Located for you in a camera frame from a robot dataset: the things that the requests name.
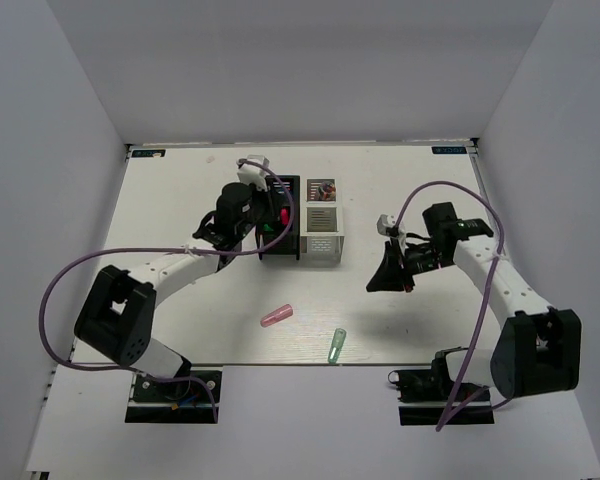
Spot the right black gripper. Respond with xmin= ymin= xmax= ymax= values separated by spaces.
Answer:
xmin=366 ymin=237 xmax=451 ymax=292

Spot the clear green eraser case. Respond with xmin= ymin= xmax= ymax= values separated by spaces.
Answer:
xmin=327 ymin=328 xmax=347 ymax=365

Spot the pink stationery package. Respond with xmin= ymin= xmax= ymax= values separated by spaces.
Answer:
xmin=307 ymin=179 xmax=337 ymax=202

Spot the clear pink eraser case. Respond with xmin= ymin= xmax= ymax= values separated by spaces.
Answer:
xmin=260 ymin=304 xmax=294 ymax=328

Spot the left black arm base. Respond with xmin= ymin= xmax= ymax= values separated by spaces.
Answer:
xmin=125 ymin=369 xmax=222 ymax=425

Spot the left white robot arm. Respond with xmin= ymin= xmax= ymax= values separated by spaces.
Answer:
xmin=74 ymin=182 xmax=285 ymax=399

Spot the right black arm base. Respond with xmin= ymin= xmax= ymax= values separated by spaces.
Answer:
xmin=387 ymin=347 xmax=495 ymax=426

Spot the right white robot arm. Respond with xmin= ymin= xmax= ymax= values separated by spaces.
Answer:
xmin=366 ymin=202 xmax=582 ymax=402

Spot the black metal organizer box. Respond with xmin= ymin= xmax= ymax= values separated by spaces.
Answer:
xmin=255 ymin=175 xmax=301 ymax=260

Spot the white metal organizer box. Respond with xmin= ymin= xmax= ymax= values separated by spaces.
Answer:
xmin=300 ymin=178 xmax=345 ymax=263

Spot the left blue corner label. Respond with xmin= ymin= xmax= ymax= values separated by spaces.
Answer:
xmin=131 ymin=149 xmax=166 ymax=158

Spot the blue corner label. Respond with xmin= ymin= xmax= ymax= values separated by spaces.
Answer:
xmin=431 ymin=146 xmax=467 ymax=155
xmin=131 ymin=149 xmax=166 ymax=158

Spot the right blue corner label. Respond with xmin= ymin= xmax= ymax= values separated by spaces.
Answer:
xmin=431 ymin=146 xmax=467 ymax=155

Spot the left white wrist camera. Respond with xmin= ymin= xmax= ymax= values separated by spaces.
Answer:
xmin=236 ymin=155 xmax=270 ymax=192

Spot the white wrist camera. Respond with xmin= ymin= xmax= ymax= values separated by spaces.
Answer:
xmin=376 ymin=214 xmax=407 ymax=254
xmin=236 ymin=155 xmax=270 ymax=192

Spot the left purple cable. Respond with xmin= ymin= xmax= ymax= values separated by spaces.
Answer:
xmin=38 ymin=158 xmax=296 ymax=425

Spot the purple cable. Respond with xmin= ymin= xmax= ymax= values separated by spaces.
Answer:
xmin=392 ymin=180 xmax=506 ymax=434
xmin=38 ymin=158 xmax=296 ymax=425

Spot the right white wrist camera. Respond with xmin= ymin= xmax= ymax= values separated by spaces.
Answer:
xmin=376 ymin=214 xmax=407 ymax=254

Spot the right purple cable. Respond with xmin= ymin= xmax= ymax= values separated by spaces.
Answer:
xmin=392 ymin=180 xmax=506 ymax=434

